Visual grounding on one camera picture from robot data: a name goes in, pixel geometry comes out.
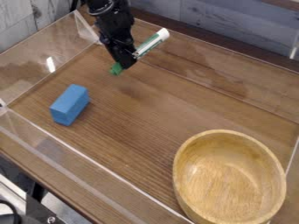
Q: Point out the black metal table bracket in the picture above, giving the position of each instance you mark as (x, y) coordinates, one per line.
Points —
(39, 214)

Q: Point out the brown wooden bowl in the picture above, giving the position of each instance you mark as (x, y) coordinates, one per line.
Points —
(229, 180)

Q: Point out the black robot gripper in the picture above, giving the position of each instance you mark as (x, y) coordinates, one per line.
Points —
(115, 21)

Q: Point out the blue foam block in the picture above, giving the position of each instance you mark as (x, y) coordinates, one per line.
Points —
(70, 104)

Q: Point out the green Expo marker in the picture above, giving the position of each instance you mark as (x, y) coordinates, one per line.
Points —
(151, 43)

